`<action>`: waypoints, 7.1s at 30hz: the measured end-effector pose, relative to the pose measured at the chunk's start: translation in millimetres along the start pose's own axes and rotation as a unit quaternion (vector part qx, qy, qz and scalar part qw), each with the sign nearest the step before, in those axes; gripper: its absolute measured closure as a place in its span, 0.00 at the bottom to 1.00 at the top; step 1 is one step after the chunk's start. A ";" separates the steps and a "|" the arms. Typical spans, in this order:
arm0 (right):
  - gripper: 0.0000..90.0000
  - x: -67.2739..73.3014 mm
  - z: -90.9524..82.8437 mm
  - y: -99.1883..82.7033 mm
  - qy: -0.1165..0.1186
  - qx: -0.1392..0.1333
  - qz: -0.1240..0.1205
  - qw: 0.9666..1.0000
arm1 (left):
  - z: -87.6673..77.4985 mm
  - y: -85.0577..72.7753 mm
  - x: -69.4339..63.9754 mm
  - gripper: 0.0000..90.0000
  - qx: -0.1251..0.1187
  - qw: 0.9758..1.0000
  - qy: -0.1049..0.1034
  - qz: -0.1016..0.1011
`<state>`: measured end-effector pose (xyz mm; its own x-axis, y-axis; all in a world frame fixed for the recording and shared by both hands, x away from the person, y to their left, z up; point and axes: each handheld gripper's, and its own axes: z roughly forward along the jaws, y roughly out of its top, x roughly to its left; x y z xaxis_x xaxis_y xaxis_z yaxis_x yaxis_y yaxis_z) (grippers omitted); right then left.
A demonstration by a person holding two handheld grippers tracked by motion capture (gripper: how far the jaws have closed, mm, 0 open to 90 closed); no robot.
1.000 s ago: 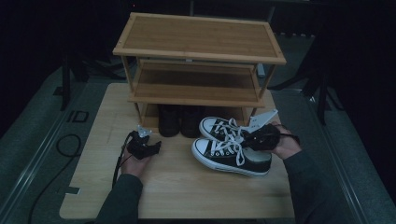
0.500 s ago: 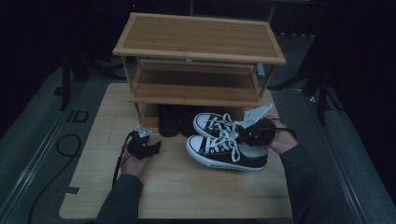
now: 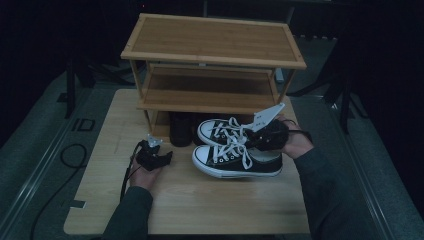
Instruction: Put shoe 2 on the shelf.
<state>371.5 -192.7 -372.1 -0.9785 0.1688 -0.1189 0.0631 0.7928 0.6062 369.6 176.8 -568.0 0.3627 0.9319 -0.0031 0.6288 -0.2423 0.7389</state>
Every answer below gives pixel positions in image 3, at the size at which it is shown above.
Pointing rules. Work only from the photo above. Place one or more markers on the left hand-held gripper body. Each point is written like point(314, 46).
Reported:
point(148, 158)

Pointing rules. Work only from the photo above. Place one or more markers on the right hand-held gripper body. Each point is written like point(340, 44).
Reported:
point(271, 135)

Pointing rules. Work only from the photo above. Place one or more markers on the black and white sneaker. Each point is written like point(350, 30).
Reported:
point(240, 165)
point(210, 131)

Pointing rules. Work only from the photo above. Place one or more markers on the wooden three-tier shoe rack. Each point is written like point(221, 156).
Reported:
point(213, 40)

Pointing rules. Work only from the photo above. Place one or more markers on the person's left hand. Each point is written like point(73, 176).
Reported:
point(143, 176)

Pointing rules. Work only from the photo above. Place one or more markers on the person's right hand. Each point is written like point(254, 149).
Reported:
point(298, 143)

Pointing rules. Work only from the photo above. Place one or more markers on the black metal stand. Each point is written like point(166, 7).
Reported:
point(70, 93)

